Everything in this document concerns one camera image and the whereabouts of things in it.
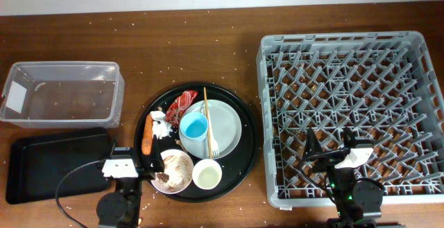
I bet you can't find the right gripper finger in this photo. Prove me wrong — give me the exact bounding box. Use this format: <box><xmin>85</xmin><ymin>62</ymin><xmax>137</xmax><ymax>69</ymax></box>
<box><xmin>303</xmin><ymin>128</ymin><xmax>323</xmax><ymax>159</ymax></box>
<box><xmin>343</xmin><ymin>127</ymin><xmax>357</xmax><ymax>148</ymax></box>

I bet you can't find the white bowl with food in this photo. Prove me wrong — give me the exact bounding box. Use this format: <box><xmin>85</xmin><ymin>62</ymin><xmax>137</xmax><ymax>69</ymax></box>
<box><xmin>151</xmin><ymin>149</ymin><xmax>194</xmax><ymax>194</ymax></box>

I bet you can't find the orange carrot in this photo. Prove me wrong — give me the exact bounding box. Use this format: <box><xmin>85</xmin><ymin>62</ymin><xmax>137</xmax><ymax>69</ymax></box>
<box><xmin>142</xmin><ymin>114</ymin><xmax>153</xmax><ymax>155</ymax></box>

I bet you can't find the white tissue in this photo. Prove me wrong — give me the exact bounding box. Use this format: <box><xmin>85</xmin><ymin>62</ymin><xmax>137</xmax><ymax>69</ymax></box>
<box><xmin>150</xmin><ymin>111</ymin><xmax>172</xmax><ymax>139</ymax></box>

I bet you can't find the white cup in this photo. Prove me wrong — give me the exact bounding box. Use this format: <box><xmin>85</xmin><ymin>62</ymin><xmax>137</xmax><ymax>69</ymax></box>
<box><xmin>192</xmin><ymin>159</ymin><xmax>222</xmax><ymax>190</ymax></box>

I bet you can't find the blue cup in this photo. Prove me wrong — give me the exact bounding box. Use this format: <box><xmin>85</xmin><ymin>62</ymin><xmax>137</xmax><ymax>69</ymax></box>
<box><xmin>180</xmin><ymin>112</ymin><xmax>208</xmax><ymax>142</ymax></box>

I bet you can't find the red snack wrapper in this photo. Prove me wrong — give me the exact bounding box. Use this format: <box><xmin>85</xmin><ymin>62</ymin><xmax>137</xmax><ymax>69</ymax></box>
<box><xmin>165</xmin><ymin>90</ymin><xmax>198</xmax><ymax>127</ymax></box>

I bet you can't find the white plastic fork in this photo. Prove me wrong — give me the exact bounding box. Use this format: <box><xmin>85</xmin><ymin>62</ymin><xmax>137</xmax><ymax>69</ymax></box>
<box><xmin>209</xmin><ymin>111</ymin><xmax>219</xmax><ymax>159</ymax></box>

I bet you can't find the grey plate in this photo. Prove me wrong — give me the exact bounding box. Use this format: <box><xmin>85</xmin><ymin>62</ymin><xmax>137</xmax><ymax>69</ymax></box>
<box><xmin>179</xmin><ymin>100</ymin><xmax>242</xmax><ymax>159</ymax></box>

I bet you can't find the wooden chopstick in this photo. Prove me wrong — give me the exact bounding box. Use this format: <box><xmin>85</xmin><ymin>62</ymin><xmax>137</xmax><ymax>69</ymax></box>
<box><xmin>203</xmin><ymin>87</ymin><xmax>213</xmax><ymax>159</ymax></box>

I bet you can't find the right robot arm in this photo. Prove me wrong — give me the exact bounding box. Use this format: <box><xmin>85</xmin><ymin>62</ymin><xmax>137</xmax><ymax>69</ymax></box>
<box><xmin>301</xmin><ymin>128</ymin><xmax>384</xmax><ymax>228</ymax></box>

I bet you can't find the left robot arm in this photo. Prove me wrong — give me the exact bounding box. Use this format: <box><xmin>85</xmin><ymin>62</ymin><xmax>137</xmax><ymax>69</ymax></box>
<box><xmin>96</xmin><ymin>137</ymin><xmax>164</xmax><ymax>228</ymax></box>

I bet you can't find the grey dishwasher rack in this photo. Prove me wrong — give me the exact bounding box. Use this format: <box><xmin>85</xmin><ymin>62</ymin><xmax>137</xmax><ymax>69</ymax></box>
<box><xmin>257</xmin><ymin>31</ymin><xmax>443</xmax><ymax>209</ymax></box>

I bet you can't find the clear plastic bin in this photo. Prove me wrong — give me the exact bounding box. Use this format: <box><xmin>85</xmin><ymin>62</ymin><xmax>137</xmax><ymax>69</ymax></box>
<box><xmin>1</xmin><ymin>61</ymin><xmax>125</xmax><ymax>128</ymax></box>

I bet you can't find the round black tray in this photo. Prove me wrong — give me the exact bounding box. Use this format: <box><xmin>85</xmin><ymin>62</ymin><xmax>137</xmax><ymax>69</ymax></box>
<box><xmin>134</xmin><ymin>82</ymin><xmax>259</xmax><ymax>203</ymax></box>

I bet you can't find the black rectangular tray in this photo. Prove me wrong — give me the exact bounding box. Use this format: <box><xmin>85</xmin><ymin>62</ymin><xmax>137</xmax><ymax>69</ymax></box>
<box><xmin>6</xmin><ymin>128</ymin><xmax>112</xmax><ymax>204</ymax></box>

